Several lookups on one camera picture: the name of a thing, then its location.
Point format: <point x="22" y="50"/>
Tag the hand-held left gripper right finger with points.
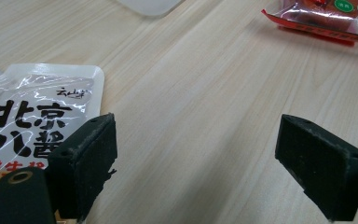
<point x="317" y="168"/>

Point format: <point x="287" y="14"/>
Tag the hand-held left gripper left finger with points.
<point x="84" y="161"/>

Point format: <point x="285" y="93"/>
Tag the white plastic container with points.
<point x="150" y="6"/>

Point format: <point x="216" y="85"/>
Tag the red snack packet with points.
<point x="323" y="18"/>

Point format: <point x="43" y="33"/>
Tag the white sauce pouch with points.
<point x="34" y="102"/>

